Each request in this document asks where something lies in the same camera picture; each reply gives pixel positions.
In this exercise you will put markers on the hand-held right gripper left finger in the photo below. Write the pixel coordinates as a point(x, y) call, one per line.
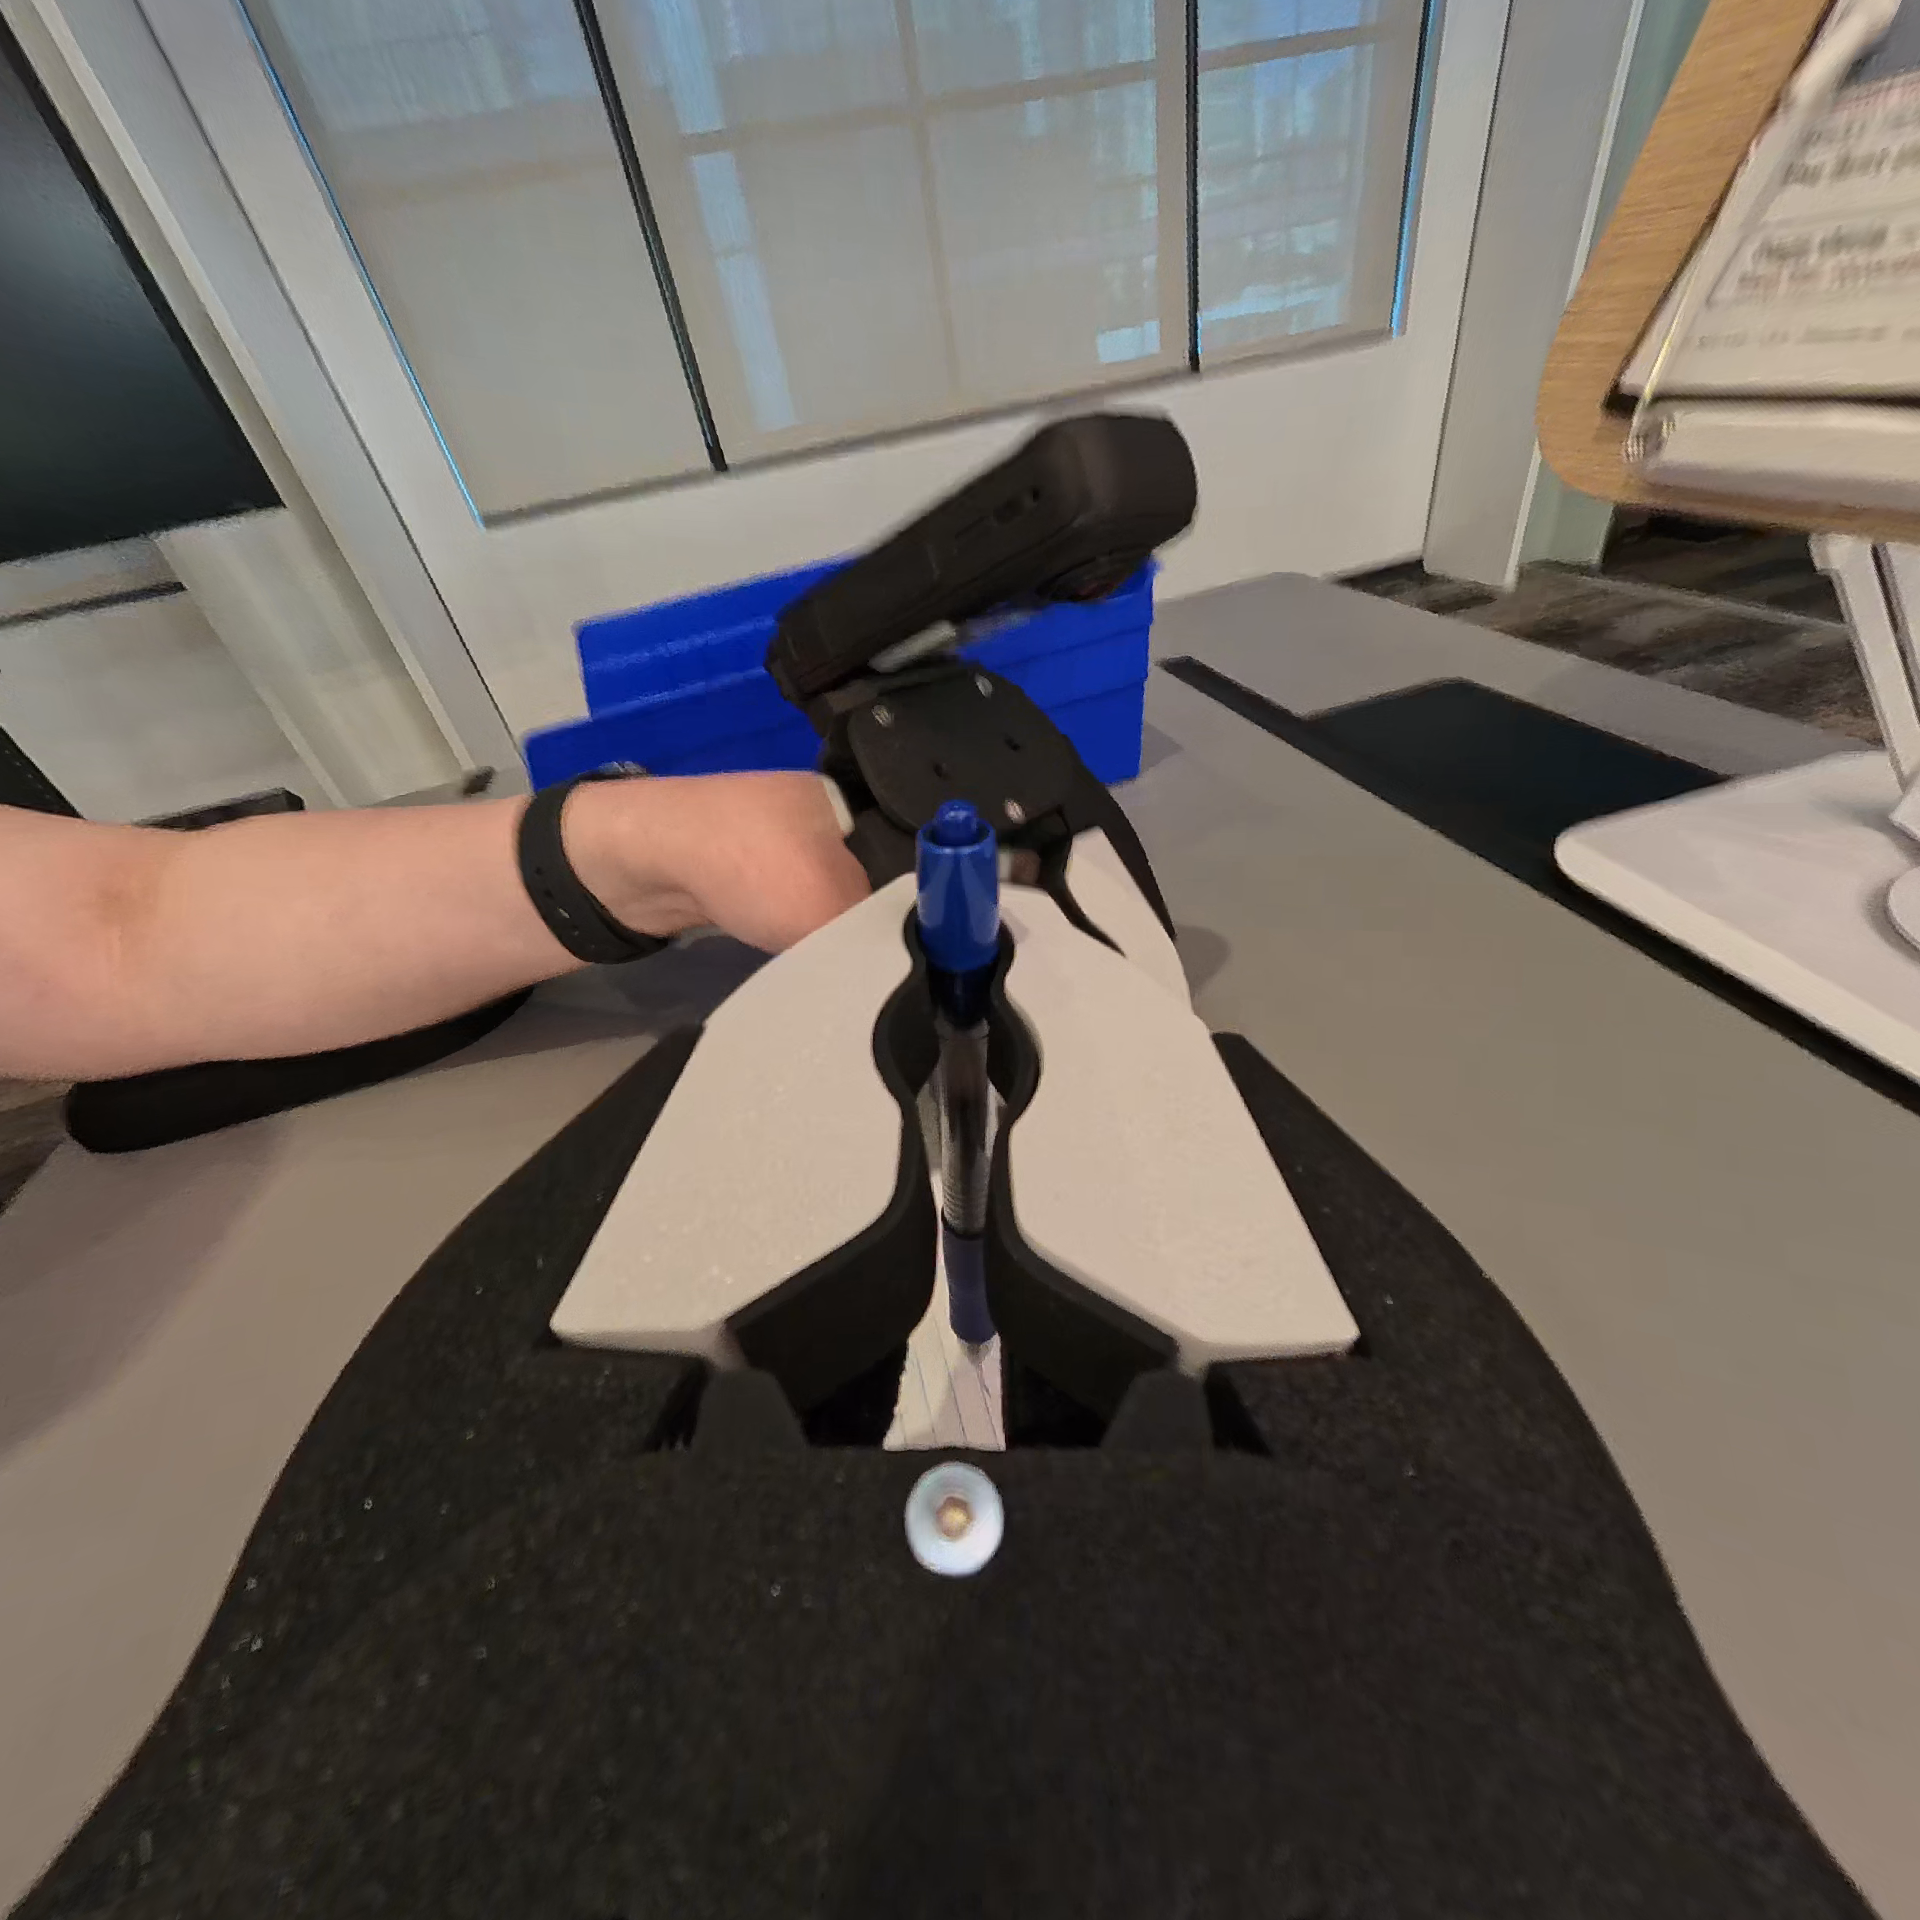
point(750, 1172)

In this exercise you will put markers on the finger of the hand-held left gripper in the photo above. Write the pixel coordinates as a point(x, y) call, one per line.
point(1147, 955)

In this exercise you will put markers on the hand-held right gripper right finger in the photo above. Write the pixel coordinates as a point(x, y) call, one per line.
point(1171, 1185)

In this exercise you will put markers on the blue retractable pen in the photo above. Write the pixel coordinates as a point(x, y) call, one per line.
point(956, 901)

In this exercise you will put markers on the white lined notepad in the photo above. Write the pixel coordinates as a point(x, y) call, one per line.
point(961, 1411)

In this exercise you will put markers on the person's left forearm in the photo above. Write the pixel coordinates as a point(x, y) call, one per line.
point(271, 931)

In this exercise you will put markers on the person's left hand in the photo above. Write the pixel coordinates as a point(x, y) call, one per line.
point(720, 855)

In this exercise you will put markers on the blue plastic bin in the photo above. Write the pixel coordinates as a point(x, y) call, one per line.
point(674, 675)

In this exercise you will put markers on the black wristband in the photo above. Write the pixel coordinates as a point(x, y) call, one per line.
point(563, 901)

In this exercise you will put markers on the black rectangular desk mat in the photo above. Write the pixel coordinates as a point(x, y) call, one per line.
point(1499, 781)

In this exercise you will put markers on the large window with shade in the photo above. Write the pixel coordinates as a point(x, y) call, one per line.
point(902, 225)

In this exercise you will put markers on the instruction sheet on stand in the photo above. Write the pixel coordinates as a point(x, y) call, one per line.
point(1606, 375)

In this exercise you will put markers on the black flat screen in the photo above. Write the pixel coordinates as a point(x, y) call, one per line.
point(89, 375)

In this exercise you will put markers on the printed instruction sheet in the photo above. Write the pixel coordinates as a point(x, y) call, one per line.
point(1799, 225)

